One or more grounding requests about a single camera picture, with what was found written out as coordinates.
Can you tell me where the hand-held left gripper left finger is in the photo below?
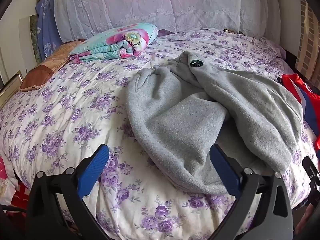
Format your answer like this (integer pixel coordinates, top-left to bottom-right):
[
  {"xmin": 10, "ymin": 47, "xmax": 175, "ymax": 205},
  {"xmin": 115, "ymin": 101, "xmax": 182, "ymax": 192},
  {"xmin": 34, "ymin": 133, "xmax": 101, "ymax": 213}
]
[{"xmin": 25, "ymin": 144, "xmax": 110, "ymax": 240}]

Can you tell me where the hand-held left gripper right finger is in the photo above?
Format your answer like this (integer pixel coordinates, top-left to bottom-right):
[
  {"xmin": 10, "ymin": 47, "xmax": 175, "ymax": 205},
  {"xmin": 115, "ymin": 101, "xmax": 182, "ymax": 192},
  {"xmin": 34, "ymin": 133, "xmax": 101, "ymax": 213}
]
[{"xmin": 209, "ymin": 144, "xmax": 293, "ymax": 240}]

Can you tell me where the grey fleece sweater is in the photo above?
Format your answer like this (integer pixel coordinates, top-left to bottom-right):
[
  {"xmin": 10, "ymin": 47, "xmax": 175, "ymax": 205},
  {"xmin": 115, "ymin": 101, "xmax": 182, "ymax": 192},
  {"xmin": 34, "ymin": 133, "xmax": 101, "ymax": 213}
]
[{"xmin": 126, "ymin": 51, "xmax": 304, "ymax": 195}]

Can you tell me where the person's right hand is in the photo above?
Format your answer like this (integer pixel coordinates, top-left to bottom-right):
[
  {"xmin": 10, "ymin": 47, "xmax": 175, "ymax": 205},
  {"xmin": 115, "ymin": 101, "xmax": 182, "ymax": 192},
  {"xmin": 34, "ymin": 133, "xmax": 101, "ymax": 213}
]
[{"xmin": 295, "ymin": 202, "xmax": 316, "ymax": 236}]

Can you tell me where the purple floral bedspread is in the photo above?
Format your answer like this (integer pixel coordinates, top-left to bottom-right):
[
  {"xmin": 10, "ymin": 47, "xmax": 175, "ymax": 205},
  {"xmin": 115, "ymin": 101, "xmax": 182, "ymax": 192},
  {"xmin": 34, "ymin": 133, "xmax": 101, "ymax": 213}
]
[{"xmin": 0, "ymin": 29, "xmax": 320, "ymax": 240}]

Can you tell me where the red and blue garment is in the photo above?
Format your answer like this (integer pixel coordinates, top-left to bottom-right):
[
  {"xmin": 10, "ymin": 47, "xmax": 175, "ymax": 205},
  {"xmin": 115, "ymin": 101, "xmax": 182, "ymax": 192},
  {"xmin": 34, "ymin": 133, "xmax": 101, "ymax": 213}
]
[{"xmin": 277, "ymin": 73, "xmax": 320, "ymax": 150}]

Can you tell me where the pink and red cloth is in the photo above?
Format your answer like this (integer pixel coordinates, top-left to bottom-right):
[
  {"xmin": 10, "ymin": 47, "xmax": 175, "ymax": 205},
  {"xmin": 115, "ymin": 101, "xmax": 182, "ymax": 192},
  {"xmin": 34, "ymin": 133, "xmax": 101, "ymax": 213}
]
[{"xmin": 0, "ymin": 155, "xmax": 33, "ymax": 213}]

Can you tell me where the brown pillow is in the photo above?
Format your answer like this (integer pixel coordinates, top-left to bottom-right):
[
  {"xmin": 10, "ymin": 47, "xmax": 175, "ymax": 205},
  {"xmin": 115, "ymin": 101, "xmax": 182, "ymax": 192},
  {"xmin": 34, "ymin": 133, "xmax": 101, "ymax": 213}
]
[{"xmin": 19, "ymin": 39, "xmax": 85, "ymax": 92}]

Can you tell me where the folded colourful floral blanket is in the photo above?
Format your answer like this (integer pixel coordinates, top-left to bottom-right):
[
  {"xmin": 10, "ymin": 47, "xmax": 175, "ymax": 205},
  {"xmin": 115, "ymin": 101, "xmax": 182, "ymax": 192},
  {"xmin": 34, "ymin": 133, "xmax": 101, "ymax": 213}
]
[{"xmin": 69, "ymin": 22, "xmax": 158, "ymax": 64}]

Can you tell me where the purple floral pillow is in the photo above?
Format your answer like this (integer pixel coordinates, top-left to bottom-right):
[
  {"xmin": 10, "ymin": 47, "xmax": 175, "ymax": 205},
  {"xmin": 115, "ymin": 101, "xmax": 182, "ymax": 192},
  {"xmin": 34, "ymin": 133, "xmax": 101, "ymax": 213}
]
[{"xmin": 250, "ymin": 37, "xmax": 287, "ymax": 63}]

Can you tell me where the brick pattern curtain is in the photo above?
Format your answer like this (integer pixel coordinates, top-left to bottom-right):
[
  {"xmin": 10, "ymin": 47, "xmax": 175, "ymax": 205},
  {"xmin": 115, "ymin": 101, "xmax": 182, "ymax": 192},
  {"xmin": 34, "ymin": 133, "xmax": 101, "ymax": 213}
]
[{"xmin": 295, "ymin": 0, "xmax": 320, "ymax": 80}]

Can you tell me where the blue printed cloth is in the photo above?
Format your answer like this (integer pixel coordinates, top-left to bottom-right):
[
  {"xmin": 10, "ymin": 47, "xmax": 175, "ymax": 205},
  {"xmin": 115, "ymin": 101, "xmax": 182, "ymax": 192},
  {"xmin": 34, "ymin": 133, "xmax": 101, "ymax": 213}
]
[{"xmin": 35, "ymin": 0, "xmax": 62, "ymax": 60}]

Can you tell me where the lilac lace cover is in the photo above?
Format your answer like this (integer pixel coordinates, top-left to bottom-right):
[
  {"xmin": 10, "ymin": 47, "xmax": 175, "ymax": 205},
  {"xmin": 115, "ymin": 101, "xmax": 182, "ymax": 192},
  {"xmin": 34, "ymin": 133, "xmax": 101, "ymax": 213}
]
[{"xmin": 54, "ymin": 0, "xmax": 279, "ymax": 43}]

